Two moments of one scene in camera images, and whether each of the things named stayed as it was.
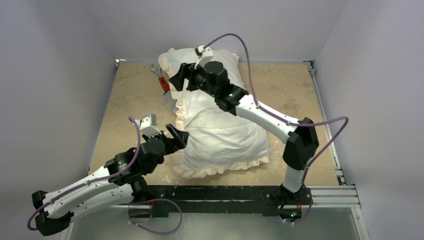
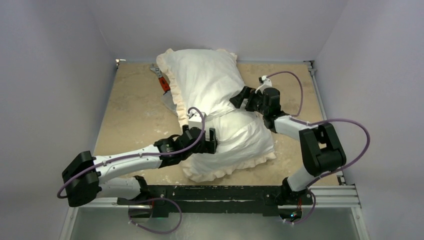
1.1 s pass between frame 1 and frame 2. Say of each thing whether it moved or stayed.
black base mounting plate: stayed
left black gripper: moved
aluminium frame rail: stayed
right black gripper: moved
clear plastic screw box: stayed
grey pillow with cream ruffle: stayed
